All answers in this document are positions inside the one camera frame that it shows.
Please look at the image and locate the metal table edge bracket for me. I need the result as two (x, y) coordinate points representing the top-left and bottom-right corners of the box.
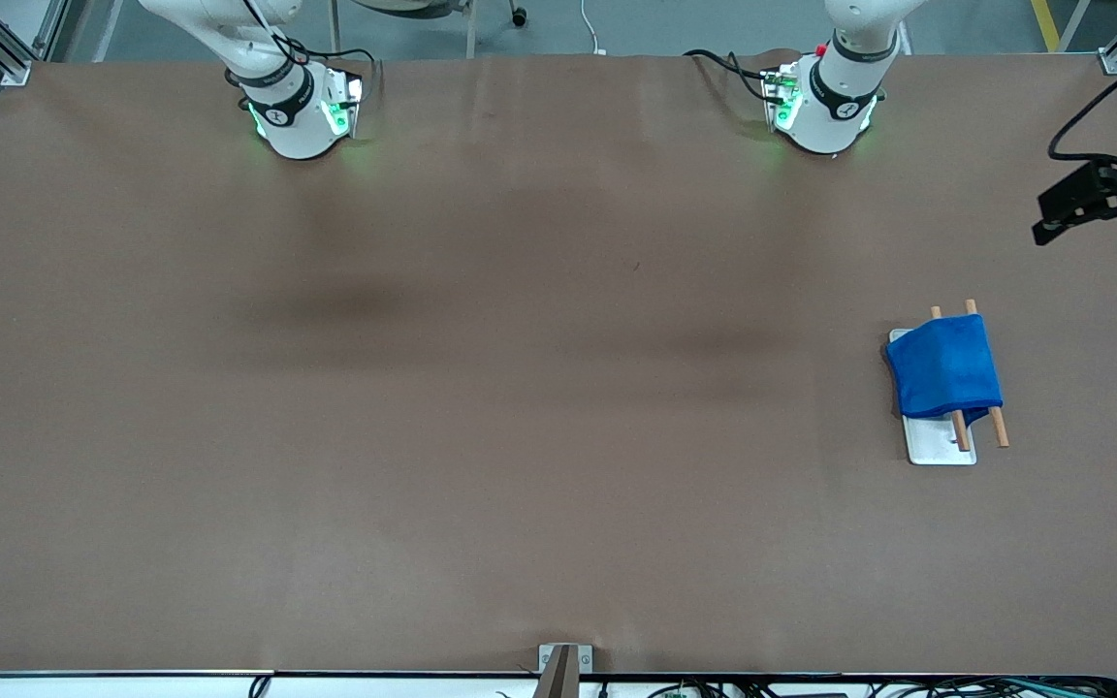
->
(537, 643), (594, 698)

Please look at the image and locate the black left arm base cable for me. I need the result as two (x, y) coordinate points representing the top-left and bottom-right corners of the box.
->
(683, 47), (778, 103)

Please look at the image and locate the white floor cable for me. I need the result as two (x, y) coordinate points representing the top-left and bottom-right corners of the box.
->
(578, 0), (610, 56)

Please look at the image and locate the black arm base cable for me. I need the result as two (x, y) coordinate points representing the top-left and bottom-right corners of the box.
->
(683, 47), (778, 103)
(306, 47), (383, 98)

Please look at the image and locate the blue microfiber towel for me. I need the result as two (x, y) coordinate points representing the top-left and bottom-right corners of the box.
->
(885, 313), (1005, 426)

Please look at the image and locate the chair base with caster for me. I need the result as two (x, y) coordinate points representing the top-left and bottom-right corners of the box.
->
(326, 0), (530, 59)

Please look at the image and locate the black right arm base cable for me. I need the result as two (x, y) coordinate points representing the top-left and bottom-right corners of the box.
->
(306, 47), (383, 98)

